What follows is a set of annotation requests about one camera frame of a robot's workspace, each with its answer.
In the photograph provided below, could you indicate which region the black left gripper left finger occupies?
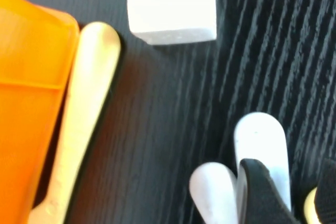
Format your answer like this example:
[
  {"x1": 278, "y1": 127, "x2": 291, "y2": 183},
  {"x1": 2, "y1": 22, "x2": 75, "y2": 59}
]
[{"x1": 236, "y1": 158, "x2": 303, "y2": 224}]

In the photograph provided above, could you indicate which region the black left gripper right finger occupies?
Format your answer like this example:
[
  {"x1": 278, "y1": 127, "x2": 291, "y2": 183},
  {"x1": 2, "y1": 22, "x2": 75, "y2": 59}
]
[{"x1": 314, "y1": 158, "x2": 336, "y2": 224}]

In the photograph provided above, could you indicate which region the light blue plastic fork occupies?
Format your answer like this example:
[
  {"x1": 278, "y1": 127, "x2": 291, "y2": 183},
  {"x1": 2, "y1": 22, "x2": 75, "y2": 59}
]
[{"x1": 233, "y1": 111, "x2": 292, "y2": 213}]

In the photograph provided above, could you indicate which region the orange plastic cutlery holder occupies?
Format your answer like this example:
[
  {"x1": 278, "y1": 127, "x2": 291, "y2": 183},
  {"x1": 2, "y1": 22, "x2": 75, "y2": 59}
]
[{"x1": 0, "y1": 0, "x2": 80, "y2": 224}]

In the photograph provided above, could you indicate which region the yellow plastic spoon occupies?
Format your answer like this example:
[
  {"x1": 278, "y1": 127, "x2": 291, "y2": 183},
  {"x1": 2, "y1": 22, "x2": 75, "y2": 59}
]
[{"x1": 303, "y1": 186, "x2": 320, "y2": 222}]

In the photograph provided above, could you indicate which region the grey plastic fork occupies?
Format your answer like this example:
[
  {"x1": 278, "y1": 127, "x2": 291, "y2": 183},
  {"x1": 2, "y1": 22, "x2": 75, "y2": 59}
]
[{"x1": 189, "y1": 162, "x2": 240, "y2": 224}]

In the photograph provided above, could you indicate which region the yellow plastic knife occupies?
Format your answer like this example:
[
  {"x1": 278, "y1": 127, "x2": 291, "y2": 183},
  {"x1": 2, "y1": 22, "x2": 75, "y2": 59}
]
[{"x1": 27, "y1": 22, "x2": 122, "y2": 224}]

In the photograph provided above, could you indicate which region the white foam cube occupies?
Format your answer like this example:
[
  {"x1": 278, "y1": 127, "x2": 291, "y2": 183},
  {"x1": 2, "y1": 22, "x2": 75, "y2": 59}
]
[{"x1": 126, "y1": 0, "x2": 218, "y2": 46}]

